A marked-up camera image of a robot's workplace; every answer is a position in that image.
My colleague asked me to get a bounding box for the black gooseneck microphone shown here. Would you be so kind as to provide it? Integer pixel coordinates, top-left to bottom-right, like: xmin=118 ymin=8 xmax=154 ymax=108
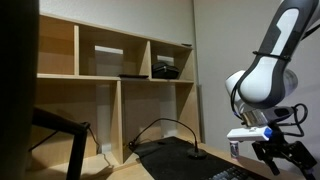
xmin=128 ymin=117 xmax=208 ymax=160

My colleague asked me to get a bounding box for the black bag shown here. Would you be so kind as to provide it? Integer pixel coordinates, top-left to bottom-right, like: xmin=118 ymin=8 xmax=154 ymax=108
xmin=151 ymin=61 xmax=180 ymax=80

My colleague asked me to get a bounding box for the black metal stand frame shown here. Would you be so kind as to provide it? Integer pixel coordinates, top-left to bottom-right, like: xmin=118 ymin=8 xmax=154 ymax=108
xmin=28 ymin=106 xmax=92 ymax=180

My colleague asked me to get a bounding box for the wooden shelf unit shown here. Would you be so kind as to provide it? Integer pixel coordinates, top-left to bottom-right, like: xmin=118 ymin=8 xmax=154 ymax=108
xmin=24 ymin=12 xmax=202 ymax=178

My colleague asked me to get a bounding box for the black desk mat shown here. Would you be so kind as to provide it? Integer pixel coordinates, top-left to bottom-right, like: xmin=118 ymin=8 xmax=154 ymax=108
xmin=132 ymin=135 xmax=271 ymax=180

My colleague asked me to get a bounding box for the small white can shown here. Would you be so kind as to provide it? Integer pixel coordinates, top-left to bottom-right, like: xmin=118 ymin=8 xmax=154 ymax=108
xmin=229 ymin=140 xmax=240 ymax=160

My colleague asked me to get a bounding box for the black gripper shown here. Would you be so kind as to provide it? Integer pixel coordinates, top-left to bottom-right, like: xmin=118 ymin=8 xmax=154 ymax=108
xmin=251 ymin=139 xmax=318 ymax=180

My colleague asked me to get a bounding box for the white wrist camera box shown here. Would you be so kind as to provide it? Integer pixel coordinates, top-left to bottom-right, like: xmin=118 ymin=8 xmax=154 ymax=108
xmin=226 ymin=125 xmax=274 ymax=143

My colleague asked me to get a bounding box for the black robot wrist cable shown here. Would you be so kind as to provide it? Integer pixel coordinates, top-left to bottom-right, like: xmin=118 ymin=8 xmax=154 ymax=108
xmin=271 ymin=102 xmax=309 ymax=138

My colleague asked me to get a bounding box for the large black monitor edge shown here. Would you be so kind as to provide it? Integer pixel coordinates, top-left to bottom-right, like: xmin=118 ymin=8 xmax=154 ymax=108
xmin=0 ymin=0 xmax=41 ymax=180

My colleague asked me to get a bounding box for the grey mechanical keyboard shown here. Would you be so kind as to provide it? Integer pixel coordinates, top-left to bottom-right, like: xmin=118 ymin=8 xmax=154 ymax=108
xmin=206 ymin=165 xmax=258 ymax=180

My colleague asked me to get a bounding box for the flat black tablet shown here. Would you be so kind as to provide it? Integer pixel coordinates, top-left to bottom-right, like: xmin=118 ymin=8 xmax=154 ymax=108
xmin=117 ymin=73 xmax=150 ymax=80

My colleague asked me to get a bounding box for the white power cable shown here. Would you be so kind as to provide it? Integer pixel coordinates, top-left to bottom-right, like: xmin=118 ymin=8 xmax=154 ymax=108
xmin=87 ymin=128 xmax=116 ymax=169

